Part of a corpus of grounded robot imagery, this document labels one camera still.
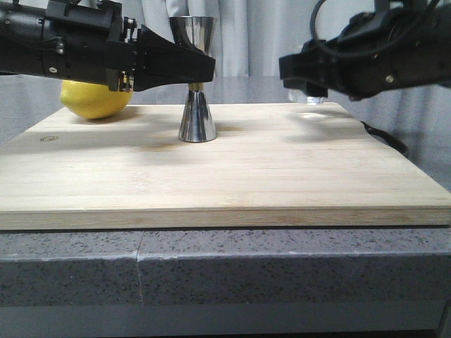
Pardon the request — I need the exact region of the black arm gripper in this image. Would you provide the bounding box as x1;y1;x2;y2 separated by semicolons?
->
1;1;216;92
278;1;450;100

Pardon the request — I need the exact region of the small glass beaker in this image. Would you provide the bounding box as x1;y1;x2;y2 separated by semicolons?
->
288;89;327;106

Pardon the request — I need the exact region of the steel double jigger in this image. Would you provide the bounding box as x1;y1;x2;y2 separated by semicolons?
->
170;16;216;143

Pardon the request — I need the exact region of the grey curtain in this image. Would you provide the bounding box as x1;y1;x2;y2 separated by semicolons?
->
122;1;316;77

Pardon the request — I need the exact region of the yellow lemon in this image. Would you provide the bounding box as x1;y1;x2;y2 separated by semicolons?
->
60;80;133;120

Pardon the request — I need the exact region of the wooden cutting board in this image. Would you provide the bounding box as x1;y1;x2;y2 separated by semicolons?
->
1;103;450;230

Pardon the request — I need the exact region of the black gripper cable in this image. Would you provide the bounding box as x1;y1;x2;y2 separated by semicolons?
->
309;0;441;59

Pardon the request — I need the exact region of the black cutting board handle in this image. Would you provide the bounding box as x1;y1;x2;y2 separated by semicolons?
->
362;121;409;156

